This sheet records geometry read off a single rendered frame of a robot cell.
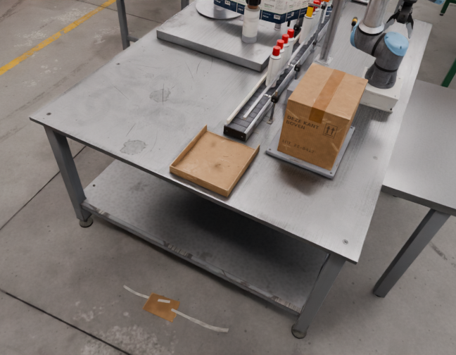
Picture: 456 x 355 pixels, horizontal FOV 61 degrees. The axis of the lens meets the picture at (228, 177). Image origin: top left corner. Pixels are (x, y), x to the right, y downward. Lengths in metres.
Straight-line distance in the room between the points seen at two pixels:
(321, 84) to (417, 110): 0.72
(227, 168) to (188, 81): 0.64
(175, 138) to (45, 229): 1.16
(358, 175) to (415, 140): 0.40
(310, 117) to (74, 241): 1.57
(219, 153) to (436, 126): 1.08
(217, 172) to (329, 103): 0.51
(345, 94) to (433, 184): 0.54
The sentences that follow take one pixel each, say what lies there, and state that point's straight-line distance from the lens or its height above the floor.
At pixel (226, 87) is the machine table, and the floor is 0.83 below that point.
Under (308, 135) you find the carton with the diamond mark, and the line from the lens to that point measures 1.57.
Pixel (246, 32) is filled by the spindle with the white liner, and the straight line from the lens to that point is 2.30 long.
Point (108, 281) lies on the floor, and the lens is 2.28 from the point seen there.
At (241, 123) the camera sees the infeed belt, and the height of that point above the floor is 0.88.
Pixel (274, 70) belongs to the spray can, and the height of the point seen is 0.98.
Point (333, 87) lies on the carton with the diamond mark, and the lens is 1.62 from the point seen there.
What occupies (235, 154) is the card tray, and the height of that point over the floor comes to 0.83.
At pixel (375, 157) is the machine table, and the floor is 0.83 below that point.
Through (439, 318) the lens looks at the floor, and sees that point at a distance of 2.50.
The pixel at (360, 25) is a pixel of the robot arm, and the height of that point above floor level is 1.16.
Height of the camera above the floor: 1.98
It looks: 47 degrees down
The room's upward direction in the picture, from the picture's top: 6 degrees clockwise
